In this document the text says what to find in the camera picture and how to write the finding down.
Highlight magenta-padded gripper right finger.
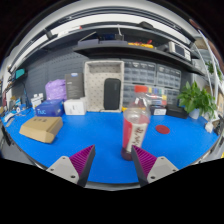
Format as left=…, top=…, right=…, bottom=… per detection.
left=130, top=144, right=180, bottom=188

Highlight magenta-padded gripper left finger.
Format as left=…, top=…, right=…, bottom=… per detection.
left=45, top=144, right=97, bottom=188

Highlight clear red-capped drink bottle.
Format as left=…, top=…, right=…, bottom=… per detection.
left=120, top=85, right=152, bottom=162

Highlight flat round red coaster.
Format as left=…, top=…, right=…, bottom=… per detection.
left=155, top=124, right=171, bottom=135

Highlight brown cardboard box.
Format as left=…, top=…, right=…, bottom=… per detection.
left=18, top=115, right=64, bottom=145

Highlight black box white label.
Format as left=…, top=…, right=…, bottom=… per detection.
left=149, top=105, right=168, bottom=117

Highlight black flat case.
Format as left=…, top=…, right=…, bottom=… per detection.
left=165, top=104, right=189, bottom=120

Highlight blue carton box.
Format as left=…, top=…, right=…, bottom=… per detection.
left=34, top=99, right=65, bottom=118

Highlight white carton box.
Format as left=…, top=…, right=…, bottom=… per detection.
left=63, top=97, right=88, bottom=116

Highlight small white adapter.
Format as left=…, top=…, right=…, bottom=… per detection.
left=204, top=121, right=215, bottom=134

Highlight clear organizer case colourful parts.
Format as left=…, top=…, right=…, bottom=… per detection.
left=146, top=86, right=168, bottom=108

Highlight small white labelled carton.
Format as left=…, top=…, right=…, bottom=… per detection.
left=30, top=93, right=45, bottom=110

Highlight grey small-parts drawer cabinet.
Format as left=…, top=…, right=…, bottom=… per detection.
left=123, top=59, right=157, bottom=85
left=155, top=63, right=182, bottom=90
left=122, top=83, right=138, bottom=108
left=165, top=88, right=181, bottom=107

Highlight purple plastic bag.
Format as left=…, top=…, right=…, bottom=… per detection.
left=44, top=78, right=68, bottom=102

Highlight green potted plant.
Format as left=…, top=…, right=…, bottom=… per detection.
left=176, top=80, right=218, bottom=120

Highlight dark grey upright box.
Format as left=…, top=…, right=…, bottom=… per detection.
left=64, top=72, right=85, bottom=100

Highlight white pegboard tray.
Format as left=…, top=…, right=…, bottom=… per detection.
left=83, top=60, right=125, bottom=113

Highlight black speaker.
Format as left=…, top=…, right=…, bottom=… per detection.
left=103, top=77, right=122, bottom=111

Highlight white wire shelf unit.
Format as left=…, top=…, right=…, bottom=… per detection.
left=191, top=28, right=224, bottom=111

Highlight black wall shelf unit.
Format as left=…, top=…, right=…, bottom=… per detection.
left=9, top=20, right=208, bottom=78

